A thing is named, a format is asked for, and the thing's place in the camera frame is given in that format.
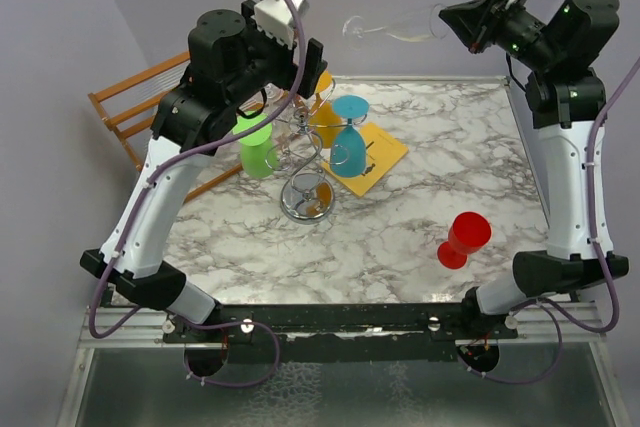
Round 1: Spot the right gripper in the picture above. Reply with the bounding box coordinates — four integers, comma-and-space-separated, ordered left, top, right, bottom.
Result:
441, 0, 560, 71

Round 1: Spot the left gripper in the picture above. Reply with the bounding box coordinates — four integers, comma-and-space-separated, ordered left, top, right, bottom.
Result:
226, 1, 325, 107

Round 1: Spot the clear wine glass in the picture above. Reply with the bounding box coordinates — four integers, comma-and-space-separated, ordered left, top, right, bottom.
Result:
265, 84, 293, 171
342, 3, 449, 50

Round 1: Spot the orange plastic wine glass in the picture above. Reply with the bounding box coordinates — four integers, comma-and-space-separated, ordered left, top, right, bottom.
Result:
309, 70, 342, 149

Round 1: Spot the green plastic wine glass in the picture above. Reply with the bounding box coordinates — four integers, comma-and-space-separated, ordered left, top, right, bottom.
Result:
238, 123, 278, 179

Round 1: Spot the blue plastic wine glass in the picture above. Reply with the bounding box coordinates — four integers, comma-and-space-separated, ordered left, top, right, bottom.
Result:
329, 95, 369, 178

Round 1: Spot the chrome wine glass rack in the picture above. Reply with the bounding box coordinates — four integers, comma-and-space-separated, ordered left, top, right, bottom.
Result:
277, 90, 368, 225

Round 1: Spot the red plastic wine glass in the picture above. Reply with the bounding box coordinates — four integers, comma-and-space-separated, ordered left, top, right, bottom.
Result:
437, 211, 492, 270

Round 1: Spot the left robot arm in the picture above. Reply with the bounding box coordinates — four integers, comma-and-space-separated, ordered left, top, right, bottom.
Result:
80, 0, 327, 342

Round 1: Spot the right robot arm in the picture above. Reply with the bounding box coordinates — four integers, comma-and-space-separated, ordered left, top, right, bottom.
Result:
439, 0, 629, 338

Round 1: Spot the wooden shelf rack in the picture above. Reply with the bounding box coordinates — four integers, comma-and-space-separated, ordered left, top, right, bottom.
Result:
88, 51, 266, 203

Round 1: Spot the yellow paper booklet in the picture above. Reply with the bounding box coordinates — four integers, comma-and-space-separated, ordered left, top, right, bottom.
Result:
322, 122, 408, 197

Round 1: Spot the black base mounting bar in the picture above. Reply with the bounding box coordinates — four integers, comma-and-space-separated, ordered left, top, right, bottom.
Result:
99, 291, 531, 366

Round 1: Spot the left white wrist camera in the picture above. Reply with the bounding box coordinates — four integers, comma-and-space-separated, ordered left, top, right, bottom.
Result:
252, 0, 296, 50

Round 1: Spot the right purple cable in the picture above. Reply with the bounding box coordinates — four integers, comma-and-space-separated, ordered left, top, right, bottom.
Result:
464, 0, 640, 384

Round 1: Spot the purple cable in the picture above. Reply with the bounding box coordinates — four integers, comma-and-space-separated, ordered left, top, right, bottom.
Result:
464, 0, 640, 384
88, 0, 307, 389

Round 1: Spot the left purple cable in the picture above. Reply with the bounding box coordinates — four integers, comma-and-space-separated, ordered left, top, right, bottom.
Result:
88, 0, 307, 389

